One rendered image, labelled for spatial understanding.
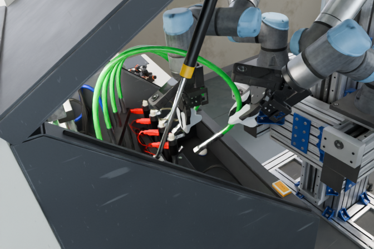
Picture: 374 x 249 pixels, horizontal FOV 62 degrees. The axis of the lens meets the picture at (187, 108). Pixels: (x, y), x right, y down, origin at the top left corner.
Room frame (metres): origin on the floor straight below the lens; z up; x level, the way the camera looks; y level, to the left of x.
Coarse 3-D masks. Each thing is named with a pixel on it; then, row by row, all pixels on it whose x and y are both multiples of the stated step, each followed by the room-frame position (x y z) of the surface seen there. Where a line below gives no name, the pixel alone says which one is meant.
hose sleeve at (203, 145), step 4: (216, 132) 0.68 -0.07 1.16; (220, 132) 0.67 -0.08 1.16; (212, 136) 0.68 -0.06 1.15; (216, 136) 0.67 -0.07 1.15; (220, 136) 0.67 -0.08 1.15; (208, 140) 0.67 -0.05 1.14; (212, 140) 0.67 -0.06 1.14; (216, 140) 0.67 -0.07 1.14; (200, 144) 0.68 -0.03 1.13; (204, 144) 0.67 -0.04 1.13; (208, 144) 0.67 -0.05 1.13; (200, 148) 0.67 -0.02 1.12; (204, 148) 0.67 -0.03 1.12
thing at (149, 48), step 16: (144, 48) 0.67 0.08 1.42; (160, 48) 0.67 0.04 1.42; (176, 48) 0.67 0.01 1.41; (112, 64) 0.67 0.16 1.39; (208, 64) 0.67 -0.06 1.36; (96, 96) 0.67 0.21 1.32; (240, 96) 0.67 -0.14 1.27; (96, 112) 0.67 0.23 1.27; (96, 128) 0.67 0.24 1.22; (224, 128) 0.67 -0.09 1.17
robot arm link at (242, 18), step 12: (240, 0) 0.83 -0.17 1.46; (252, 0) 0.84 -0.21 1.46; (216, 12) 0.82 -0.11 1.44; (228, 12) 0.80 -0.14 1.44; (240, 12) 0.79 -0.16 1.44; (252, 12) 0.78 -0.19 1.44; (216, 24) 0.80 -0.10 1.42; (228, 24) 0.79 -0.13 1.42; (240, 24) 0.77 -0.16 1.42; (252, 24) 0.76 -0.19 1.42; (240, 36) 0.79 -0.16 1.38; (252, 36) 0.78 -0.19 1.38
